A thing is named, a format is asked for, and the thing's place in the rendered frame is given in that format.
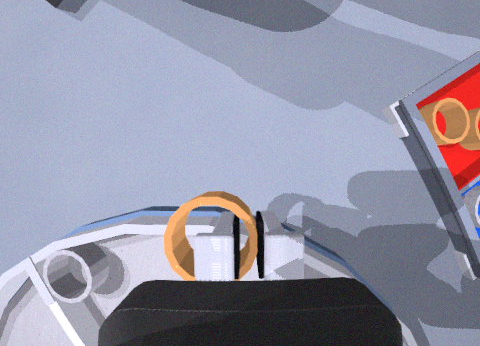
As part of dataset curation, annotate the grey metal ring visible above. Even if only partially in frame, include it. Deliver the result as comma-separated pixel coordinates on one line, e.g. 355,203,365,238
43,242,109,303
462,185,480,228

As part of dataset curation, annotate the bronze bushing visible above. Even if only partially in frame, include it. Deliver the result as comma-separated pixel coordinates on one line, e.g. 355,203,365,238
419,98,470,146
458,107,480,151
164,191,258,281

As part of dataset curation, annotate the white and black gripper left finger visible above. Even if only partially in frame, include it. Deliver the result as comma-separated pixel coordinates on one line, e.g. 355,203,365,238
194,211,240,281

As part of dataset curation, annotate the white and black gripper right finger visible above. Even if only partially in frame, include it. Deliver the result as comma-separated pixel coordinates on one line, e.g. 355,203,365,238
256,211,304,280

